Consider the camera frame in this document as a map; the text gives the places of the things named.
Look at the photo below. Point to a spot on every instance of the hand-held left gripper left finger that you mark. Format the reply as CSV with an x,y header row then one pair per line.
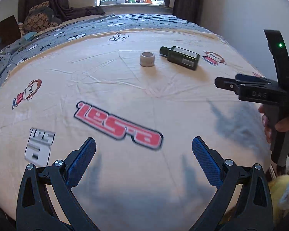
x,y
81,163

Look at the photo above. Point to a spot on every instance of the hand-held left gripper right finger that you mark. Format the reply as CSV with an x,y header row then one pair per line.
x,y
207,163

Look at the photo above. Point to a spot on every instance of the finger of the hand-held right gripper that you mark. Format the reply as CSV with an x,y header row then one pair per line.
x,y
227,85
252,77

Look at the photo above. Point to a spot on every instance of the dark green glass bottle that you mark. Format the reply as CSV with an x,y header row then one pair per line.
x,y
180,57

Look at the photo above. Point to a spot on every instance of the white tape roll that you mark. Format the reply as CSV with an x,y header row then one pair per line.
x,y
147,59

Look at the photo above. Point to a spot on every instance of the person's right hand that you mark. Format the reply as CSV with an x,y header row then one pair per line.
x,y
287,125

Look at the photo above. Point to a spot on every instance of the yellow fluffy rug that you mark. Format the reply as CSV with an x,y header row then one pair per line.
x,y
277,187

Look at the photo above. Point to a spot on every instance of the beige printed blanket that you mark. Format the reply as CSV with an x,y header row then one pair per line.
x,y
134,96

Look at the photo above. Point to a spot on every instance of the orange plush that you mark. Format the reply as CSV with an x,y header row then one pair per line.
x,y
148,0

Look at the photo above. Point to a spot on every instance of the teal cloth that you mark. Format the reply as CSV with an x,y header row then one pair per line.
x,y
30,36

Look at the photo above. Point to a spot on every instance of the brown patterned pillow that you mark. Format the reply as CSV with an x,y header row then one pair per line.
x,y
38,16

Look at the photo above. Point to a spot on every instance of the dark cloth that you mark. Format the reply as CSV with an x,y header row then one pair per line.
x,y
91,10

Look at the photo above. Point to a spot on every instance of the dark wooden headboard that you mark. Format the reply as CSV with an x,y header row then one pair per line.
x,y
4,31

